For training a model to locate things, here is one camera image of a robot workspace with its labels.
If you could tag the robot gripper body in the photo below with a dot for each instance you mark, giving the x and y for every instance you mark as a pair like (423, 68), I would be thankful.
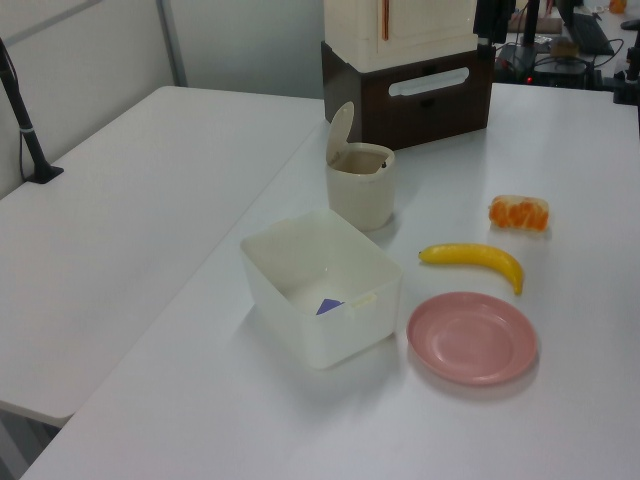
(492, 15)

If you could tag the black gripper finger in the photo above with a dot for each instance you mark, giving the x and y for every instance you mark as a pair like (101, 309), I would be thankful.
(486, 49)

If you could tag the beige trash can with lid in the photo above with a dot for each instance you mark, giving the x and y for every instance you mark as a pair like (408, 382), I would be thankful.
(360, 192)

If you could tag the black vertical pole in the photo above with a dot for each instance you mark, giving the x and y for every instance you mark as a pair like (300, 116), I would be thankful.
(531, 20)

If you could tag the black device with red light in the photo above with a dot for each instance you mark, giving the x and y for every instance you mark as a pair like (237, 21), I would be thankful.
(545, 70)

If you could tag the cream toy cabinet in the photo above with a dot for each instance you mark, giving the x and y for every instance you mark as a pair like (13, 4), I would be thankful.
(420, 30)

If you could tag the dark brown drawer cabinet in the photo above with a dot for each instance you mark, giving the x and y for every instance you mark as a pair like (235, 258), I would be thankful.
(425, 95)

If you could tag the small cardboard box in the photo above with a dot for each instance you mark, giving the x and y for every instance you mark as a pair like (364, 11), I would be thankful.
(565, 47)

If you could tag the black laptop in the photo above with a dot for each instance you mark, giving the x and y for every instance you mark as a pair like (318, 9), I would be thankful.
(587, 32)

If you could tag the small orange object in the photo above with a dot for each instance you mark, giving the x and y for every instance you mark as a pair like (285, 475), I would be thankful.
(618, 5)

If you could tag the black table clamp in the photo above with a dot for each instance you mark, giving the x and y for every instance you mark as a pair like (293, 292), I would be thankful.
(627, 75)

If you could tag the peeled orange toy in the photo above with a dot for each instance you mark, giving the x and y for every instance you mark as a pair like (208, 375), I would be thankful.
(520, 214)

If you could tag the yellow toy banana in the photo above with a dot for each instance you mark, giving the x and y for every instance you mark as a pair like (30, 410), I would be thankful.
(475, 254)

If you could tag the pink plastic plate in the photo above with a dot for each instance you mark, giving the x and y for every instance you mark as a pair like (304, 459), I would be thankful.
(472, 337)

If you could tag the purple card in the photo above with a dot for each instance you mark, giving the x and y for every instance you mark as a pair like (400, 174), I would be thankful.
(330, 306)

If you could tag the white plastic storage box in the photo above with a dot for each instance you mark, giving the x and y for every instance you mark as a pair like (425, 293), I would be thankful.
(320, 320)

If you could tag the grey partition frame post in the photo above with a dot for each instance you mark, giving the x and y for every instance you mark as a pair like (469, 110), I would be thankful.
(172, 40)

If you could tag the black camera stand pole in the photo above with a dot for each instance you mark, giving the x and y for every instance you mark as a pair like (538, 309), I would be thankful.
(22, 120)

